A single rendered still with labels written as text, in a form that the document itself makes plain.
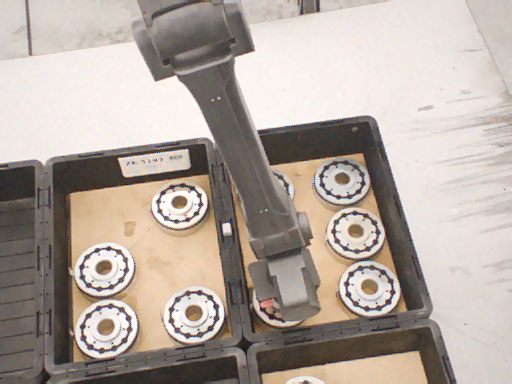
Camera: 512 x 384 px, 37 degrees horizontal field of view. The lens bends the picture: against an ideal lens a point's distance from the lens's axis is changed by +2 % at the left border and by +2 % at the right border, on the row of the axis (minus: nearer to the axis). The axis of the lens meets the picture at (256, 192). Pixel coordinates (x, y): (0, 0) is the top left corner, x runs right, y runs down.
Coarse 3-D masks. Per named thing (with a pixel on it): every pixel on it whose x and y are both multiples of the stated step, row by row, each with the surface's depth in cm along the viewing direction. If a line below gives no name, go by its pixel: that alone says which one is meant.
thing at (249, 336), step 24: (336, 120) 138; (360, 120) 138; (384, 168) 132; (408, 240) 124; (240, 264) 123; (240, 288) 121; (240, 312) 118; (408, 312) 118; (264, 336) 116; (288, 336) 116
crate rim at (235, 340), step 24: (168, 144) 136; (192, 144) 135; (48, 168) 133; (216, 168) 133; (48, 192) 131; (216, 192) 130; (48, 216) 128; (216, 216) 128; (48, 240) 126; (48, 264) 123; (48, 288) 121; (48, 312) 119; (48, 336) 117; (240, 336) 116; (48, 360) 115; (96, 360) 115; (120, 360) 115; (144, 360) 115
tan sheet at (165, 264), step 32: (96, 192) 142; (128, 192) 142; (96, 224) 139; (128, 224) 138; (160, 256) 135; (192, 256) 135; (160, 288) 132; (224, 288) 131; (160, 320) 128; (192, 320) 128
